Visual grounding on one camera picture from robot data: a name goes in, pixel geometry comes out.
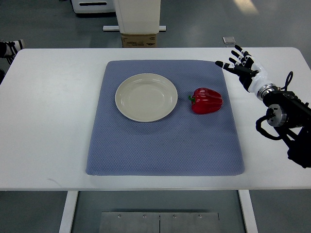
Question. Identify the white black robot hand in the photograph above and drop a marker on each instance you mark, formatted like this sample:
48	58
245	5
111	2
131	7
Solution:
245	67

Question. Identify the red bell pepper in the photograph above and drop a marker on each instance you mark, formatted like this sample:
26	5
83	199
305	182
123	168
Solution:
205	101

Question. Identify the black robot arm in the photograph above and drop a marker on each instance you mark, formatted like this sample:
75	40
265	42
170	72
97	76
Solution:
289	119

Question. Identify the grey floor outlet plate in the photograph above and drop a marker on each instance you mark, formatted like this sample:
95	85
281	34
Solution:
229	40

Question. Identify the cream round plate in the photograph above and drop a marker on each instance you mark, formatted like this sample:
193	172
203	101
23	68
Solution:
146	97

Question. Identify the blue textured mat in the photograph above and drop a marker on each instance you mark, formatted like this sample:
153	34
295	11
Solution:
181	144

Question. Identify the white right table leg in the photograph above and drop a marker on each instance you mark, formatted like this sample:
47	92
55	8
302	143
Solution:
247	211

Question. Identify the white table leg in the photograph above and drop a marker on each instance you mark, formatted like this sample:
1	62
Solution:
247	211
68	212

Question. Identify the cardboard box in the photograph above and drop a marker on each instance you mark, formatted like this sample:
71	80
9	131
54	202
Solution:
138	40

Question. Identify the white machine with slot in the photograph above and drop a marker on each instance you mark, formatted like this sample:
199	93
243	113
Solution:
92	6

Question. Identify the white left table leg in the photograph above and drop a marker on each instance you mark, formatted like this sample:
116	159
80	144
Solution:
68	212

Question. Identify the white pedestal column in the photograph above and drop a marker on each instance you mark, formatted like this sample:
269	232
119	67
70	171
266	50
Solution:
137	17

